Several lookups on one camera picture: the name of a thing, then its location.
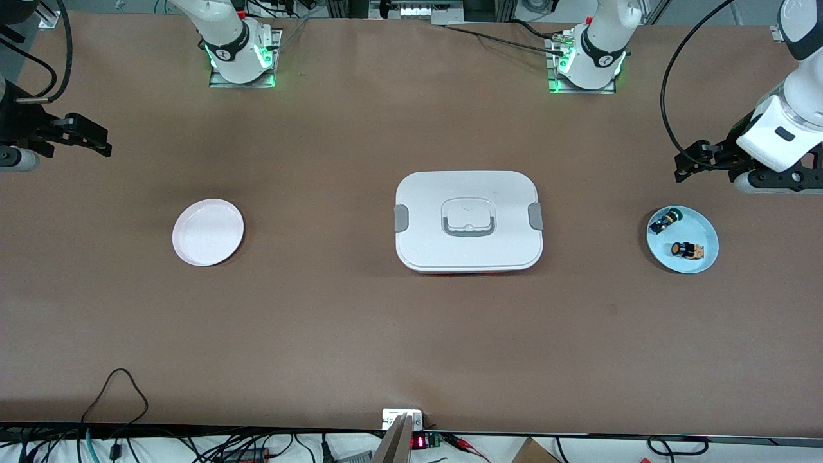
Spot light blue plate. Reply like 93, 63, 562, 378
646, 204, 719, 275

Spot pale pink plate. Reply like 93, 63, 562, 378
172, 198, 246, 268

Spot brown cardboard piece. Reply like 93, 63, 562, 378
511, 437, 561, 463

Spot red clip leads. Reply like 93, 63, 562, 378
444, 434, 491, 463

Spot small white outlet box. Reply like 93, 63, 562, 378
382, 409, 424, 430

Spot grey wooden bar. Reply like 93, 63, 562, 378
372, 413, 415, 463

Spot green and black switch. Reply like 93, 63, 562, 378
649, 209, 682, 235

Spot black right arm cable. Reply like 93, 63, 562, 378
0, 0, 73, 104

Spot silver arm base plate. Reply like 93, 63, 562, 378
209, 29, 282, 89
547, 35, 617, 95

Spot black cable to arm base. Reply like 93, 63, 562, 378
444, 23, 573, 55

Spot thin black looped cable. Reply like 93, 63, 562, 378
80, 368, 150, 430

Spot white lunch box grey handle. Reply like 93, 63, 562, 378
394, 170, 545, 276

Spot black coiled cable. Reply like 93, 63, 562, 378
646, 436, 711, 458

